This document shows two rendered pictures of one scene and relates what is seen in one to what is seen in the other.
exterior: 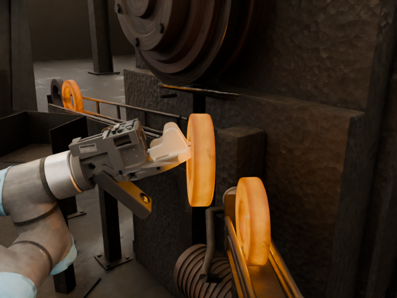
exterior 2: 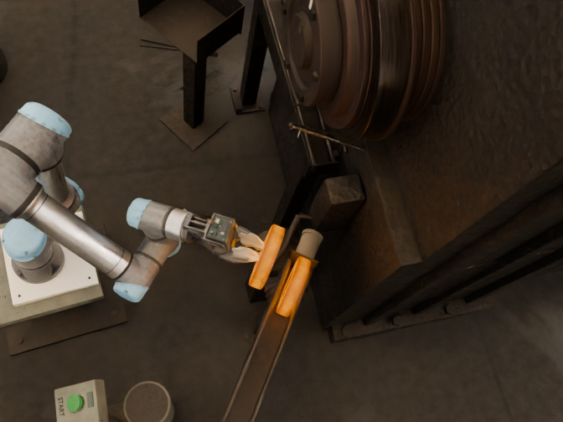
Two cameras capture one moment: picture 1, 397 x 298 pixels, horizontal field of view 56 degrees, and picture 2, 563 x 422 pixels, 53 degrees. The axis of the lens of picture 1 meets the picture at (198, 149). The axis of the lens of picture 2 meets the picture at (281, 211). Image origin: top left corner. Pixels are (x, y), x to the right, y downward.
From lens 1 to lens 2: 108 cm
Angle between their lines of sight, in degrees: 48
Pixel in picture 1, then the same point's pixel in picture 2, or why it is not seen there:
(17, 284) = (139, 291)
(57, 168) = (172, 232)
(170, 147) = (245, 253)
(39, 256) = (153, 269)
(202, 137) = (261, 270)
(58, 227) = (169, 242)
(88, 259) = (224, 89)
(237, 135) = (333, 200)
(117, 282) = (241, 135)
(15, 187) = (147, 227)
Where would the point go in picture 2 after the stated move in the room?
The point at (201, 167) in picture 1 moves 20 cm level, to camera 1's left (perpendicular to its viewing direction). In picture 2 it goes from (255, 283) to (178, 244)
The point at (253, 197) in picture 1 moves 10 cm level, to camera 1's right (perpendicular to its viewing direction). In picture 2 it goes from (289, 293) to (326, 312)
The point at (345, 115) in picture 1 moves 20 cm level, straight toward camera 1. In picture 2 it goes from (400, 260) to (343, 316)
